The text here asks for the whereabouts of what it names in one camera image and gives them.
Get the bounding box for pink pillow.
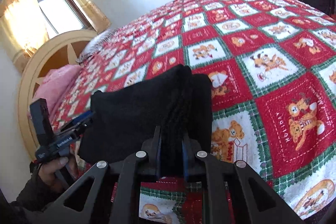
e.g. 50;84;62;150
33;64;81;121

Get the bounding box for black pants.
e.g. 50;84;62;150
78;64;213;177

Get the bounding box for person left hand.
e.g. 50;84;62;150
38;154;78;189

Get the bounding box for yellow curtain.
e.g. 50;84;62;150
72;0;111;34

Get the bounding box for cream wooden headboard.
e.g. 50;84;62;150
18;30;97;161

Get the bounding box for red christmas patchwork bedspread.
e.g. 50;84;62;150
51;0;335;223

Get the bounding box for window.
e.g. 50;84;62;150
37;0;90;38

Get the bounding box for grey striped pillow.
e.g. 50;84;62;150
76;28;117;64

